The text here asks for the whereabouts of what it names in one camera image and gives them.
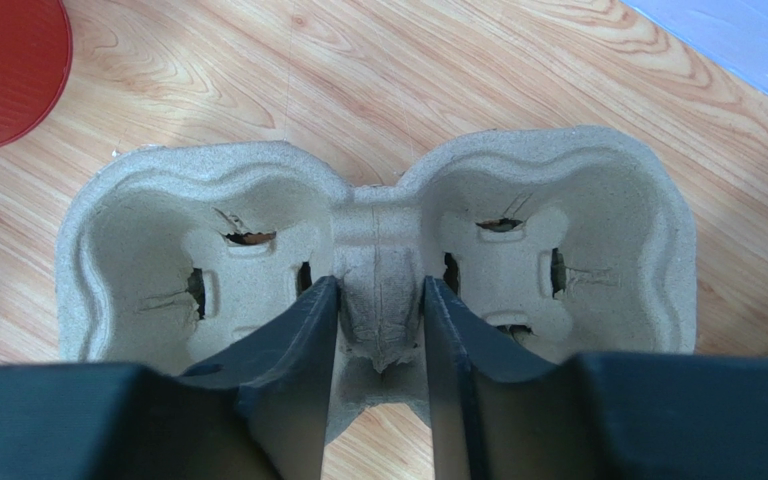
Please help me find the pulp cup carrier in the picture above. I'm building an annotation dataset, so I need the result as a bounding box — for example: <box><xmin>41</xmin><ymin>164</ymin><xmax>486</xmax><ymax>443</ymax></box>
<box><xmin>54</xmin><ymin>126</ymin><xmax>697</xmax><ymax>439</ymax></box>

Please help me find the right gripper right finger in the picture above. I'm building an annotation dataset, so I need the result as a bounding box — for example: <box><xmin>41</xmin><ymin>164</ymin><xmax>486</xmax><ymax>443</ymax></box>
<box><xmin>423</xmin><ymin>277</ymin><xmax>768</xmax><ymax>479</ymax></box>

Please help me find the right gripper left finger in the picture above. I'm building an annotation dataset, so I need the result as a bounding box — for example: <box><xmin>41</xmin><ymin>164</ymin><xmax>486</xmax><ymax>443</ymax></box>
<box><xmin>0</xmin><ymin>276</ymin><xmax>339</xmax><ymax>479</ymax></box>

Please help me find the red straw cup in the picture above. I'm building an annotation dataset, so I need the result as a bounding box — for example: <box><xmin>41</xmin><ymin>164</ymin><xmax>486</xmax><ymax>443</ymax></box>
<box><xmin>0</xmin><ymin>0</ymin><xmax>73</xmax><ymax>147</ymax></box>

